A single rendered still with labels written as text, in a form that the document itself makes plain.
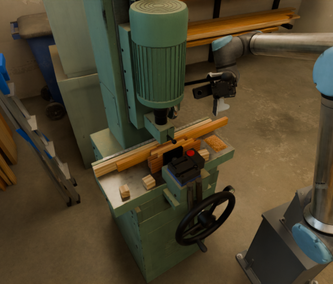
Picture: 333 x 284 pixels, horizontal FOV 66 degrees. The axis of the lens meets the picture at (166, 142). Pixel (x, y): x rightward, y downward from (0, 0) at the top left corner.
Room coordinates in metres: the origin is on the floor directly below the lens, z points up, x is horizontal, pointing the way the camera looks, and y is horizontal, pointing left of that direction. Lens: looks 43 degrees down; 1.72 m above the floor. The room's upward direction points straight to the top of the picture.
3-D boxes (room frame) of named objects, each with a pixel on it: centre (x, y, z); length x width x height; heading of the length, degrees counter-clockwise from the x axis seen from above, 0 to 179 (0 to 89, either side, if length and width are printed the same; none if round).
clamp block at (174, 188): (0.65, -0.08, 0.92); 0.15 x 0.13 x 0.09; 122
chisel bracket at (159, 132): (0.84, 0.03, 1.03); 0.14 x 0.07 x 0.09; 32
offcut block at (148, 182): (0.63, 0.07, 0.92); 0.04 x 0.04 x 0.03; 35
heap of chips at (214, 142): (0.87, -0.23, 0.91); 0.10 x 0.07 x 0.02; 32
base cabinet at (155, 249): (0.92, 0.09, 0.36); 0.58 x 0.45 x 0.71; 32
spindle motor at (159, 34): (0.82, 0.02, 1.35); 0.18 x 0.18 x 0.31
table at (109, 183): (0.73, -0.03, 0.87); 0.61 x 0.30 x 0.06; 122
